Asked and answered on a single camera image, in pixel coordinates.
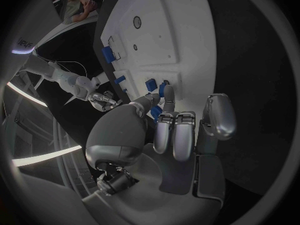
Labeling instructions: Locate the blue cylinder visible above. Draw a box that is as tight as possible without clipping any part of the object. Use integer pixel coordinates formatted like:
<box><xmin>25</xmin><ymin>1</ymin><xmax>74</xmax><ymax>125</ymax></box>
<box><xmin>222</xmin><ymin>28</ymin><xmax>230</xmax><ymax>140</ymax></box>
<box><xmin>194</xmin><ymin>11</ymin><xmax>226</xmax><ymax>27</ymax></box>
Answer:
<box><xmin>158</xmin><ymin>82</ymin><xmax>168</xmax><ymax>98</ymax></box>

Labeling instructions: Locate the blue plug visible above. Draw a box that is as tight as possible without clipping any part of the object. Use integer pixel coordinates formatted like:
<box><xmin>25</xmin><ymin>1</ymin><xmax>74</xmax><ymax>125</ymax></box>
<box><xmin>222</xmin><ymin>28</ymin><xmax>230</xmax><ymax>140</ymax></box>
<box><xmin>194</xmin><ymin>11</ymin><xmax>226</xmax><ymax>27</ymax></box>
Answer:
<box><xmin>144</xmin><ymin>78</ymin><xmax>158</xmax><ymax>92</ymax></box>

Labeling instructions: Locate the white cable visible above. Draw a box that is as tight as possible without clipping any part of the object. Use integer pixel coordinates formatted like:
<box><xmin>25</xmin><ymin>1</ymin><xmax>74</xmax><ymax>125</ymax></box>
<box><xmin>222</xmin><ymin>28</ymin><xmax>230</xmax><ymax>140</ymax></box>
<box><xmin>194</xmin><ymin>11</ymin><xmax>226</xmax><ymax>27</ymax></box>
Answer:
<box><xmin>34</xmin><ymin>52</ymin><xmax>89</xmax><ymax>78</ymax></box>

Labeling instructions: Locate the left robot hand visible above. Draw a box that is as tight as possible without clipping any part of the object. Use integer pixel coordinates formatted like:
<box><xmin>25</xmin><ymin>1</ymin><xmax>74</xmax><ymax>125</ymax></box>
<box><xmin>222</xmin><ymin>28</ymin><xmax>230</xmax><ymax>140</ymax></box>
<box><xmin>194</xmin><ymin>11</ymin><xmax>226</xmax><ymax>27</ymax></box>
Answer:
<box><xmin>81</xmin><ymin>84</ymin><xmax>238</xmax><ymax>225</ymax></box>

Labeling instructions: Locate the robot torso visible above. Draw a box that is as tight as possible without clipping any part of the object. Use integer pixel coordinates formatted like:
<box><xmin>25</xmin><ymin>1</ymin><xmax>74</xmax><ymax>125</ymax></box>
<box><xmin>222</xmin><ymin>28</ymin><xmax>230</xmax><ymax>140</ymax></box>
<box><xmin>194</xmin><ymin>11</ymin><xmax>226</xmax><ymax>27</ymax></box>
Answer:
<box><xmin>1</xmin><ymin>7</ymin><xmax>39</xmax><ymax>76</ymax></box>

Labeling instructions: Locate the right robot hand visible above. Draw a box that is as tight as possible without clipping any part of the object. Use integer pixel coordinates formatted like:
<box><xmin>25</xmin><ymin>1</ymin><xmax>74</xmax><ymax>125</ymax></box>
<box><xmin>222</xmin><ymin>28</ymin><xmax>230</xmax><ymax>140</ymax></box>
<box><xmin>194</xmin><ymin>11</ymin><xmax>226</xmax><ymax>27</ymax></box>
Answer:
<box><xmin>86</xmin><ymin>90</ymin><xmax>124</xmax><ymax>113</ymax></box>

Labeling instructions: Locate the person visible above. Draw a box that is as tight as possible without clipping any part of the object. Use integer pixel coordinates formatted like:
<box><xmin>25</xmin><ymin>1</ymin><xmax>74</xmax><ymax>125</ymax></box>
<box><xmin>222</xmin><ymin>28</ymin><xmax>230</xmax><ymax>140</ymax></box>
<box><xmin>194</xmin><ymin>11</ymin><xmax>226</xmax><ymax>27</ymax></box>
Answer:
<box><xmin>60</xmin><ymin>0</ymin><xmax>100</xmax><ymax>25</ymax></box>

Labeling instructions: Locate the blue gear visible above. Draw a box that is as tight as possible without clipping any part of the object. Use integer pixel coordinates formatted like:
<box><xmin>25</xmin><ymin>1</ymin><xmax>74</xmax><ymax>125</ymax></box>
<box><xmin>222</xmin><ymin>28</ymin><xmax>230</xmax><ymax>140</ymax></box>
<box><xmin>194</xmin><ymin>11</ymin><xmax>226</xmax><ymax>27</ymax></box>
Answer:
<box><xmin>150</xmin><ymin>105</ymin><xmax>164</xmax><ymax>123</ymax></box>

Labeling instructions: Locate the white task board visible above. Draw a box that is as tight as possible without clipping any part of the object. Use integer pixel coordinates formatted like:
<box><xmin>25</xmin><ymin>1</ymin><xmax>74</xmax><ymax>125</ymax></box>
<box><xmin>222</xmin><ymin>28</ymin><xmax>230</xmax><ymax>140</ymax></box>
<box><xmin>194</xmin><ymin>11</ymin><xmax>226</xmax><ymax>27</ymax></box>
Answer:
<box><xmin>100</xmin><ymin>0</ymin><xmax>217</xmax><ymax>117</ymax></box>

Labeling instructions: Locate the blue block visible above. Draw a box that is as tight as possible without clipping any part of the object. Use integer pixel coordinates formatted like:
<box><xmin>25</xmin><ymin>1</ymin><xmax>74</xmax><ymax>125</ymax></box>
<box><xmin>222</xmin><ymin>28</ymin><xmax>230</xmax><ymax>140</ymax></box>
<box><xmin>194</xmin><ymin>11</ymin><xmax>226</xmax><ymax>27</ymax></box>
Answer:
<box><xmin>101</xmin><ymin>45</ymin><xmax>117</xmax><ymax>64</ymax></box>

